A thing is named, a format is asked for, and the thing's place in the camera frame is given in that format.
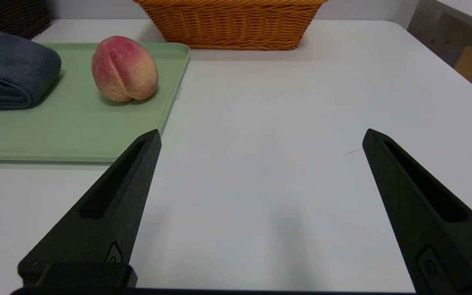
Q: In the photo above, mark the dark brown wicker basket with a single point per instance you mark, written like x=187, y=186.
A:
x=10, y=16

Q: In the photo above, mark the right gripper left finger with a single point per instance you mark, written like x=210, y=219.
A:
x=113, y=205

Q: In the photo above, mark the light green plastic tray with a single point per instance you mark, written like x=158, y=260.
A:
x=68, y=127

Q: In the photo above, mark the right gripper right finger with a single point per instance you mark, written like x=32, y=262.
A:
x=436, y=221

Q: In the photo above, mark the dark grey towel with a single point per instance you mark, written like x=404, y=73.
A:
x=10, y=69

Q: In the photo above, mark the red peach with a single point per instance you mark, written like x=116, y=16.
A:
x=123, y=69

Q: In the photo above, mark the orange wicker basket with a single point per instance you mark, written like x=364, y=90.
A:
x=232, y=24

